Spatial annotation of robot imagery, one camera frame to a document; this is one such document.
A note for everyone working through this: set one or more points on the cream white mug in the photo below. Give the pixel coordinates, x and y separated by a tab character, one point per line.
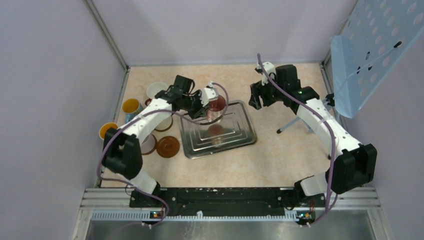
165	124

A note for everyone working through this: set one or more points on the blue butterfly mug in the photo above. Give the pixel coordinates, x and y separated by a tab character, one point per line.
131	108

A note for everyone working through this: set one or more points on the lilac ribbed mug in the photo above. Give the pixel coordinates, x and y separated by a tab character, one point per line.
148	145

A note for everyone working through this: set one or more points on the red white-inside mug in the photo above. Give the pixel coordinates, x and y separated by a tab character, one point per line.
153	89

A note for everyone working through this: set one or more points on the silver metal tray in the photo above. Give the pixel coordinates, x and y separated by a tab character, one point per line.
234	130

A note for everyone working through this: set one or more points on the blue perforated stand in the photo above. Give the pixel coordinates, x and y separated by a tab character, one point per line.
376	67

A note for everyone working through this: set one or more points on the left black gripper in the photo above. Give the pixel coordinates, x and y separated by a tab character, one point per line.
201	111

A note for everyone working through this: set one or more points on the brown coaster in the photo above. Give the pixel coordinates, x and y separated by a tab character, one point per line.
168	146

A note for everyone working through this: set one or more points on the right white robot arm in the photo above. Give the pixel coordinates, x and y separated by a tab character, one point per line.
352	163

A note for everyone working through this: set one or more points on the white floral family mug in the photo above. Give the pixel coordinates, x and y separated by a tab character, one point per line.
105	127

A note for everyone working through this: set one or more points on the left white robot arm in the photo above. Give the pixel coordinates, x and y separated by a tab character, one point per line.
122	151

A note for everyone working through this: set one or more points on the pink ghost mug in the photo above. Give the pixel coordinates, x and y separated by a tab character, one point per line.
215	111

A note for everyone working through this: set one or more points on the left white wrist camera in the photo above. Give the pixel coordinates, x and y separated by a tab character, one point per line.
209	94

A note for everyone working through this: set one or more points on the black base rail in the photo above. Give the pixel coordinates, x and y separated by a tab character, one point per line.
226	201

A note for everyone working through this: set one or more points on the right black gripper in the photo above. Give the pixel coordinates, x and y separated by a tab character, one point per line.
258	89

